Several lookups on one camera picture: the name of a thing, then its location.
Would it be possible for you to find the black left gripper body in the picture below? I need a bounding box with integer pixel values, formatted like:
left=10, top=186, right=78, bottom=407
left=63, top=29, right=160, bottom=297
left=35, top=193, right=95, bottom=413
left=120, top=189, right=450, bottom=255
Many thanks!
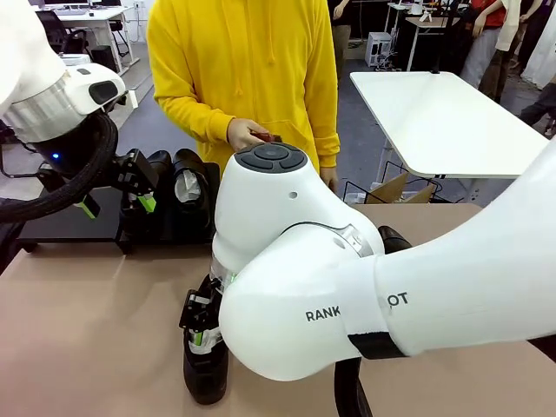
left=32, top=116, right=106, bottom=192

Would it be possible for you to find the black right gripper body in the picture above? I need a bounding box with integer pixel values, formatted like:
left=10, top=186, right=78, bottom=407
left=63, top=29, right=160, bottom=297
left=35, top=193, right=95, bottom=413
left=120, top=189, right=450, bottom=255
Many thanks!
left=197, top=275, right=223, bottom=332

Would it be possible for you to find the black leather shoe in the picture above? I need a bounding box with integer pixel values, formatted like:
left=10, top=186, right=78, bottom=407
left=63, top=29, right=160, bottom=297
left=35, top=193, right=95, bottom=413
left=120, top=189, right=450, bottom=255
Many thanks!
left=182, top=323, right=230, bottom=406
left=172, top=148, right=217, bottom=236
left=376, top=224, right=413, bottom=255
left=121, top=149, right=175, bottom=238

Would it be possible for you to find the brown shoe brush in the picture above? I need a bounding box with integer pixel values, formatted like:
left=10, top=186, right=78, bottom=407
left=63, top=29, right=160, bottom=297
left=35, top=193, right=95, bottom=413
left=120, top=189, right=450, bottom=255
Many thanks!
left=249, top=125, right=284, bottom=145

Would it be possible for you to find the person's left forearm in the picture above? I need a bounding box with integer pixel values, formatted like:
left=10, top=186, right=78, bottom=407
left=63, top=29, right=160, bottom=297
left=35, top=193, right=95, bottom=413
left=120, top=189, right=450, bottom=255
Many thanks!
left=319, top=108, right=340, bottom=170

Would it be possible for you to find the person's right forearm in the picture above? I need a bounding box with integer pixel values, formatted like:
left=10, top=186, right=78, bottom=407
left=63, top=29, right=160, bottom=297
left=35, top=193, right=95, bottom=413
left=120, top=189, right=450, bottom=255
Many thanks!
left=156, top=86, right=238, bottom=144

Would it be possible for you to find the black metal shoe stand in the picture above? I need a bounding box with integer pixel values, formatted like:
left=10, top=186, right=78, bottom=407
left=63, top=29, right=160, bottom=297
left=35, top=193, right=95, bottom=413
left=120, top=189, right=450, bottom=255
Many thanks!
left=16, top=186, right=131, bottom=254
left=116, top=162, right=221, bottom=255

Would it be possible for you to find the person's right hand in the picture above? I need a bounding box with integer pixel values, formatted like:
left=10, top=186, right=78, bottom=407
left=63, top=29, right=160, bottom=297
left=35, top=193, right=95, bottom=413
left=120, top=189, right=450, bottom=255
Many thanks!
left=226, top=117, right=267, bottom=151

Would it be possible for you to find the person's left hand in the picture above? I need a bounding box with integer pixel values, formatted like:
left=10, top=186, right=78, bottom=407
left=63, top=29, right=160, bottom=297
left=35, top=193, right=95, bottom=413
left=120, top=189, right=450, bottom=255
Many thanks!
left=320, top=167, right=340, bottom=192

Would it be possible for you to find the black computer tower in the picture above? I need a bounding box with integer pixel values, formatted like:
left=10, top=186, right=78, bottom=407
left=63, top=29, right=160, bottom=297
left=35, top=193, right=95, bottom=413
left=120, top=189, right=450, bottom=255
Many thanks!
left=90, top=44, right=118, bottom=75

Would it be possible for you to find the black mesh office chair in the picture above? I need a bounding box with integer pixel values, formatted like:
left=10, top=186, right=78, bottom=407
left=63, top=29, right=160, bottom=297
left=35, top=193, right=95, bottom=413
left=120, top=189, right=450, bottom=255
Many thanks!
left=36, top=10, right=95, bottom=57

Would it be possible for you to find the white office desk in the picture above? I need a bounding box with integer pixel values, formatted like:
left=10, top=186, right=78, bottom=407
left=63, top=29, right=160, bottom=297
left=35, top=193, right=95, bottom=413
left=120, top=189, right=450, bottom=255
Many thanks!
left=36, top=3, right=140, bottom=75

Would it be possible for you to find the person in yellow hoodie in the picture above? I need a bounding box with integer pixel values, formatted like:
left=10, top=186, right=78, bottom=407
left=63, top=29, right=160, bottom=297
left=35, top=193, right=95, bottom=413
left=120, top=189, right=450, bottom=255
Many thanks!
left=146, top=0, right=340, bottom=175

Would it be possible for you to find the cardboard box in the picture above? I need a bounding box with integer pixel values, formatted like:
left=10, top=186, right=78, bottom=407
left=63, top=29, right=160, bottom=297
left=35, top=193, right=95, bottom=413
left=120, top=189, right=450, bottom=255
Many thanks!
left=367, top=172, right=435, bottom=205

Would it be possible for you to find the white computer case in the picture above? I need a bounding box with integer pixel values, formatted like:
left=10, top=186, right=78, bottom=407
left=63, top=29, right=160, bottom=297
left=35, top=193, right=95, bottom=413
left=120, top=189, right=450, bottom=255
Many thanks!
left=367, top=31, right=393, bottom=69

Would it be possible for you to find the white folding table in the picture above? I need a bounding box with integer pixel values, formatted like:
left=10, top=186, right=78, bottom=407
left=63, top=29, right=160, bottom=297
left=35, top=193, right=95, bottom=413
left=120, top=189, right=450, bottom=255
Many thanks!
left=349, top=70, right=551, bottom=180

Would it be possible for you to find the wooden top table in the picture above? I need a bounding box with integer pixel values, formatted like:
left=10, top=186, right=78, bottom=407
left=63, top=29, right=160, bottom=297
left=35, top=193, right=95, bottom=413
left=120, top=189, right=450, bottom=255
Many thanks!
left=406, top=15, right=461, bottom=73

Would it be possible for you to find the mannequin with red shirt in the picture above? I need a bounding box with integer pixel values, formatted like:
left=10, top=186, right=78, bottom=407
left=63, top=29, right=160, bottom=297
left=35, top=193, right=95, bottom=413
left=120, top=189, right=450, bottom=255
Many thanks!
left=460, top=0, right=509, bottom=88

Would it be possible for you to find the person in dark trousers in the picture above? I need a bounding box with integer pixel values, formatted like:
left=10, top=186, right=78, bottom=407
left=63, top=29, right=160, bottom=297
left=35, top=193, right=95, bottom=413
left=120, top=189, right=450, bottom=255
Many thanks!
left=519, top=77, right=556, bottom=140

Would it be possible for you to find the cream garment figure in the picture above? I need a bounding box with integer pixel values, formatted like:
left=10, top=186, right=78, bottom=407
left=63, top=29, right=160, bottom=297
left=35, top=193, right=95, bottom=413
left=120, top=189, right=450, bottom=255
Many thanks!
left=494, top=0, right=529, bottom=53

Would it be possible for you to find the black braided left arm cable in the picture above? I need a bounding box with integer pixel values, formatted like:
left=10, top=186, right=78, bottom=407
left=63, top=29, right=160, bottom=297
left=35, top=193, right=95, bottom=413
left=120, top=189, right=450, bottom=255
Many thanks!
left=0, top=113, right=119, bottom=223

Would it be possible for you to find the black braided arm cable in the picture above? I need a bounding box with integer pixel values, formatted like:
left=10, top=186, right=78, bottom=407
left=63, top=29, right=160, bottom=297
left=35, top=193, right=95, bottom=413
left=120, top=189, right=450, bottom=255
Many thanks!
left=0, top=113, right=119, bottom=223
left=332, top=332, right=412, bottom=417

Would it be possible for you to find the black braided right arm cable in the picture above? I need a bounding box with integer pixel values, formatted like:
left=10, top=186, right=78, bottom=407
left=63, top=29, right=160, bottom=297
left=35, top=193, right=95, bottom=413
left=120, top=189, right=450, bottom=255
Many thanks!
left=332, top=332, right=412, bottom=417

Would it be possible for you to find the black wire frame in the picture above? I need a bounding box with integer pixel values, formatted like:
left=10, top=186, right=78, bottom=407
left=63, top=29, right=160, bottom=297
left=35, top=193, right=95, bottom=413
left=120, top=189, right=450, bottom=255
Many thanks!
left=342, top=159, right=440, bottom=205

